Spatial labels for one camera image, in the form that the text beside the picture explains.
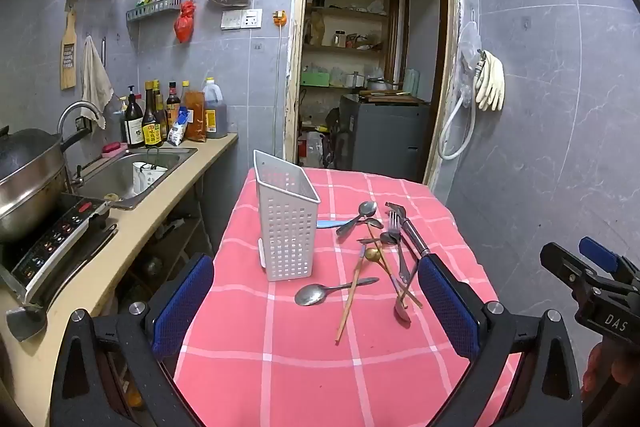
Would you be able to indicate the transparent plastic bag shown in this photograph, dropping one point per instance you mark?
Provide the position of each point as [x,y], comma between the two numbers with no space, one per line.
[469,52]

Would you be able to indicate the beige kitchen counter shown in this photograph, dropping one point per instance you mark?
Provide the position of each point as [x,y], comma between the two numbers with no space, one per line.
[200,157]

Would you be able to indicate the gold spoon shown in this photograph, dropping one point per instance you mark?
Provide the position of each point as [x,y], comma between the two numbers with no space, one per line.
[371,254]

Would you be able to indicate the dark bottle yellow cap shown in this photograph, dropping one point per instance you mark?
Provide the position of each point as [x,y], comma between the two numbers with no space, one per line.
[160,104]

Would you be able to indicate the wooden grater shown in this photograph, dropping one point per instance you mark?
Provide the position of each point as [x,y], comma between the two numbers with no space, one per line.
[68,62]

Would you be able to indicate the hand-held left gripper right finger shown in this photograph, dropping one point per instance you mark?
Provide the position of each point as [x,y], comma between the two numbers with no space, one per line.
[445,307]

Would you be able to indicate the steel wok with lid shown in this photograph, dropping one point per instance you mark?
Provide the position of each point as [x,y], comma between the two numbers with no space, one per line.
[27,187]

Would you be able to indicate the white blue packet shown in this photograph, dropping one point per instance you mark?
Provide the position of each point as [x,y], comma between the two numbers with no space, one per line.
[177,132]

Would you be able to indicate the wooden door frame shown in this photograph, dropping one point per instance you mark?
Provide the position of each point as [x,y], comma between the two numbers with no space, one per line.
[295,57]

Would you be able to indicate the clear oil jug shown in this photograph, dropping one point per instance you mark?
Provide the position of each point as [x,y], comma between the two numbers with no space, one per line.
[216,119]

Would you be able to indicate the dark bottle red label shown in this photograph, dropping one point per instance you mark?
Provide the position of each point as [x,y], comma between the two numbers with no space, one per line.
[173,104]

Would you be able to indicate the red plastic bag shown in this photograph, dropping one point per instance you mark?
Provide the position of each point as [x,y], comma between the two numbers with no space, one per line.
[184,24]

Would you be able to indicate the large steel spoon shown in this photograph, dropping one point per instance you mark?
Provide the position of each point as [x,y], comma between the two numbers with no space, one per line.
[310,294]

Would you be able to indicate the beige hanging towel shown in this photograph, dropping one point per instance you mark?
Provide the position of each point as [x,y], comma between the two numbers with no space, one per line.
[95,82]

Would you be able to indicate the white perforated utensil basket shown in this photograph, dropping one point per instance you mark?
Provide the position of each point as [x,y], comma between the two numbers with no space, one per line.
[287,232]

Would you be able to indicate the dark pump bottle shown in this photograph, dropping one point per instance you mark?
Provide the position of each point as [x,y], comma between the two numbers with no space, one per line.
[134,127]

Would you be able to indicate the grey washing machine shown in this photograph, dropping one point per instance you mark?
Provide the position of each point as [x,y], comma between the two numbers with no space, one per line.
[385,137]

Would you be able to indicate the soy sauce bottle yellow label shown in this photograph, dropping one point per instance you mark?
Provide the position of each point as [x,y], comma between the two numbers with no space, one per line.
[151,134]

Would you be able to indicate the orange seasoning packet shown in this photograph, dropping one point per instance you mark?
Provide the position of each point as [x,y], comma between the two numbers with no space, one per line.
[195,117]

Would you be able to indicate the person's right hand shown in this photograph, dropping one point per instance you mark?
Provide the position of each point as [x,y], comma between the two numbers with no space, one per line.
[597,364]

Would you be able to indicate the wooden cutting board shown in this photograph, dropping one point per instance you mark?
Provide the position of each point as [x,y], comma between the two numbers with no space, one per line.
[390,97]

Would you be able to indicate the black induction cooktop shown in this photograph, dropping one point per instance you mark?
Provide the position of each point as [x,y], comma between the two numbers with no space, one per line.
[55,237]

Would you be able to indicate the chrome faucet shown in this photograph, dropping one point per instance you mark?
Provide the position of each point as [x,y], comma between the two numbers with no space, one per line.
[75,109]

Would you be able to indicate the metal wall shelf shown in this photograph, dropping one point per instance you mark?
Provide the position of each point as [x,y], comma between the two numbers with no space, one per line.
[152,9]

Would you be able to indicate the orange wall plug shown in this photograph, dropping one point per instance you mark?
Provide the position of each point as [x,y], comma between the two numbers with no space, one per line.
[280,18]

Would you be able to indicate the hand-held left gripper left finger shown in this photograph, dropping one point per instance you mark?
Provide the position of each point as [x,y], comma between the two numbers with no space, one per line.
[182,307]

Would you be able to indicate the glass jar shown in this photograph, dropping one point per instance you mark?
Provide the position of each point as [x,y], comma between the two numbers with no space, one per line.
[340,39]

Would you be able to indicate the green box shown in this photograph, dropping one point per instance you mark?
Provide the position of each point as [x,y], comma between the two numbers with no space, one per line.
[315,79]

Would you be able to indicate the stainless steel sink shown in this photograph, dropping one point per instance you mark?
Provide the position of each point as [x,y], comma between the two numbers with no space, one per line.
[110,179]

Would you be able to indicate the wooden storage shelf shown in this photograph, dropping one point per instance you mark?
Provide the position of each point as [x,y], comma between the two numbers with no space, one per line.
[350,49]

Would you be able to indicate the steel fork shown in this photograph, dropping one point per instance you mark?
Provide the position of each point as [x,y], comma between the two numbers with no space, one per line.
[396,224]

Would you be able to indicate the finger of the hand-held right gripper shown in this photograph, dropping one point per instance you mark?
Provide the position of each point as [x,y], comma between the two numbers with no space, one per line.
[565,264]
[600,257]

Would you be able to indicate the cream rubber gloves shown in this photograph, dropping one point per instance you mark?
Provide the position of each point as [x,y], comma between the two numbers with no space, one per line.
[491,79]

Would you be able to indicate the pink checked tablecloth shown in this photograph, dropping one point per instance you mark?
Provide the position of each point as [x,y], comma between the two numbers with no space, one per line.
[280,357]

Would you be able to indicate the small dark spoon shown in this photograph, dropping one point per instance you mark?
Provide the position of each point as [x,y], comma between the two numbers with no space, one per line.
[388,238]

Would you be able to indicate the white cup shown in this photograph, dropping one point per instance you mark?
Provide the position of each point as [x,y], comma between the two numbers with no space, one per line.
[145,179]

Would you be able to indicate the white wall socket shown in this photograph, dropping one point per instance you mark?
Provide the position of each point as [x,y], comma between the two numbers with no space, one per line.
[242,19]

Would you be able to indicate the pink sponge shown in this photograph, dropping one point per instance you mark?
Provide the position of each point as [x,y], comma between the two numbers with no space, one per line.
[114,149]

